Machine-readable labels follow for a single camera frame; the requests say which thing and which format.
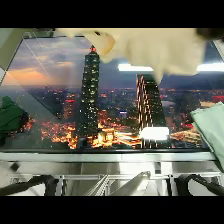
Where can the cream T-shirt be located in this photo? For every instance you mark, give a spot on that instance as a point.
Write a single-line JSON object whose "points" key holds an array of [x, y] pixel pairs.
{"points": [[156, 48]]}

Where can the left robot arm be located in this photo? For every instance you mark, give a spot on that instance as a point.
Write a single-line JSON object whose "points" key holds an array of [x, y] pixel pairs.
{"points": [[40, 184]]}

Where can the pale green garment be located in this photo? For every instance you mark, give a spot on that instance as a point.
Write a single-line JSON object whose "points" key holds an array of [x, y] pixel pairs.
{"points": [[210, 128]]}

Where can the dark green garment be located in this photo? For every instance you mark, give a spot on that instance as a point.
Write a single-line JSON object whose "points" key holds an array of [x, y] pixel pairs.
{"points": [[10, 117]]}

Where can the silver frame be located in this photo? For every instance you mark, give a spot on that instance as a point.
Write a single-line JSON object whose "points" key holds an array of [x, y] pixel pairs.
{"points": [[110, 173]]}

